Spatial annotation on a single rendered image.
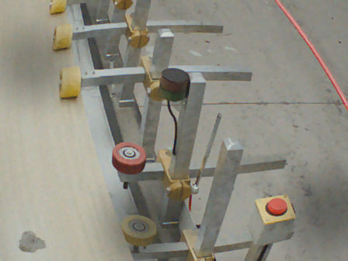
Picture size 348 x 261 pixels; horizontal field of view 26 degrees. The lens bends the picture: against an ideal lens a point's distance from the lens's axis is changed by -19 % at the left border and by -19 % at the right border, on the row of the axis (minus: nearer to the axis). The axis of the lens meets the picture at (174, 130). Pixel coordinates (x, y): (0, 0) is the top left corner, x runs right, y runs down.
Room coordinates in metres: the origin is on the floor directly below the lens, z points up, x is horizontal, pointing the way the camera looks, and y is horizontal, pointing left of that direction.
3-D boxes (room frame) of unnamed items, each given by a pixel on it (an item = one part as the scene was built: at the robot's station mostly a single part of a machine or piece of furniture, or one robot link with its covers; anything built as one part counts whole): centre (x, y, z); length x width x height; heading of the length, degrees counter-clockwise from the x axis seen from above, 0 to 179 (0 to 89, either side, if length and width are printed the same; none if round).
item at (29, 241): (1.18, 0.29, 0.91); 0.09 x 0.07 x 0.02; 139
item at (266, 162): (1.66, -0.09, 0.84); 0.43 x 0.03 x 0.04; 111
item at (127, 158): (1.59, 0.09, 0.85); 0.08 x 0.08 x 0.11
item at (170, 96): (1.58, 0.02, 1.11); 0.06 x 0.06 x 0.02
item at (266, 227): (1.12, -0.21, 1.18); 0.07 x 0.07 x 0.08; 21
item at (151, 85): (1.85, 0.07, 0.95); 0.14 x 0.06 x 0.05; 21
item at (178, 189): (1.61, -0.02, 0.85); 0.14 x 0.06 x 0.05; 21
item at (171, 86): (1.58, 0.02, 1.14); 0.06 x 0.06 x 0.02
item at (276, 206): (1.12, -0.21, 1.22); 0.04 x 0.04 x 0.02
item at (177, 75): (1.58, 0.02, 1.04); 0.06 x 0.06 x 0.22; 21
